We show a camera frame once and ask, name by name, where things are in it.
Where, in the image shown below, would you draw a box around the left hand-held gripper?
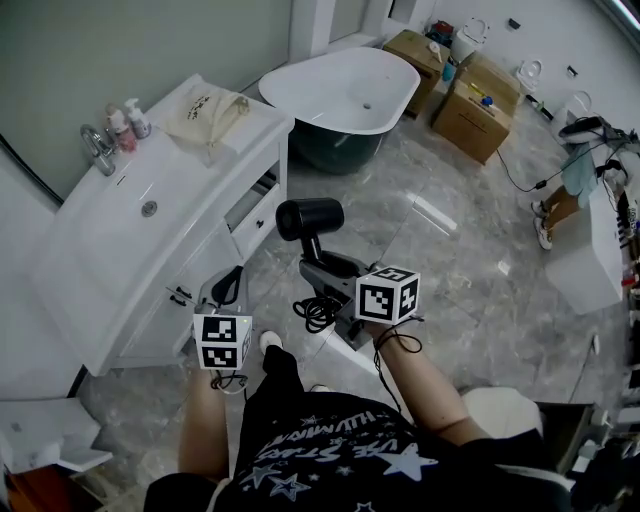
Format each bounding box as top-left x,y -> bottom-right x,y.
193,266 -> 253,372

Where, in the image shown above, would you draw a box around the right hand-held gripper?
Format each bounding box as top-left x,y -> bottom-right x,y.
298,251 -> 424,354

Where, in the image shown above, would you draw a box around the black hair dryer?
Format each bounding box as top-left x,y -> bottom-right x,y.
275,197 -> 347,335

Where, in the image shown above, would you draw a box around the white canvas bag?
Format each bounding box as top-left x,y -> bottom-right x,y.
162,88 -> 251,152

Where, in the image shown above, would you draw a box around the person's left forearm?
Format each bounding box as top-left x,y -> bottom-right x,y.
177,369 -> 237,482

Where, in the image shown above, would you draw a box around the person's right forearm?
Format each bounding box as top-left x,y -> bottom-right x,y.
377,323 -> 485,447

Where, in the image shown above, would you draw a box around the person's white left shoe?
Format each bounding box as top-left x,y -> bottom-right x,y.
258,329 -> 284,358

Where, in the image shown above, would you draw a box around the black trousers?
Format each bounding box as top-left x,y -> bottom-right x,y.
243,344 -> 307,404

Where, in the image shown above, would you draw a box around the white vanity cabinet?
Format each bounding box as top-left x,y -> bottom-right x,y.
32,73 -> 296,377

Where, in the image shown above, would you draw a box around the black star print shirt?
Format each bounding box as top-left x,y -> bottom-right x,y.
144,389 -> 574,512

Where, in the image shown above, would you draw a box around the white and green bathtub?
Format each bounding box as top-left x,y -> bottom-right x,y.
258,47 -> 422,176

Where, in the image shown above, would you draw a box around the chrome faucet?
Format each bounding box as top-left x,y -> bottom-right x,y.
79,123 -> 119,178

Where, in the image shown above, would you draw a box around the pink floral bottle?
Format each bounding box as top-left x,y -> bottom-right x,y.
104,103 -> 139,153

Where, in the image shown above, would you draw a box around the white pump bottle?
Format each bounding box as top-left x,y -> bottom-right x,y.
123,97 -> 153,141

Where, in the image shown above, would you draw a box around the large cardboard box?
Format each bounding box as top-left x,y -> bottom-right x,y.
432,52 -> 524,166

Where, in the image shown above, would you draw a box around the white foam box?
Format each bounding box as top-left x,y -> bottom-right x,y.
0,397 -> 114,474

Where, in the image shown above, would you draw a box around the small cardboard box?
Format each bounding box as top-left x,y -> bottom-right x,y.
382,28 -> 452,119

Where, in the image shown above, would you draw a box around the white counter block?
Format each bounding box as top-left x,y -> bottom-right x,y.
544,189 -> 627,316

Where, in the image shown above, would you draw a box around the white toilet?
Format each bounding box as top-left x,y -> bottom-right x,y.
451,17 -> 489,64
564,89 -> 594,127
516,58 -> 546,94

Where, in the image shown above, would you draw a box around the brown wooden crate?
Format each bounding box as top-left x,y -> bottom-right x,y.
0,469 -> 109,512

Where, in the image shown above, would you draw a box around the black panel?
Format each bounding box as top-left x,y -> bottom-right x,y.
537,399 -> 602,476

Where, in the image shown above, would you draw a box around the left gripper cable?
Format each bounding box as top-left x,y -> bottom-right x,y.
209,369 -> 250,397

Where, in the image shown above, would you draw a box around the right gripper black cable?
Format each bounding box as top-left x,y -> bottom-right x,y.
372,319 -> 424,417

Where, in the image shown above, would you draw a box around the black floor cable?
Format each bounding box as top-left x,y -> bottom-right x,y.
494,147 -> 552,194

